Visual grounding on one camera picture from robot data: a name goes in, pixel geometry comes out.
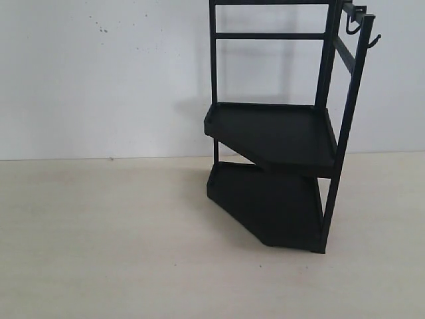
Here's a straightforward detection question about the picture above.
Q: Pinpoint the black metal corner shelf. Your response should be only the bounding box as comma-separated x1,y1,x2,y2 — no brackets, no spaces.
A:
204,1,377,254

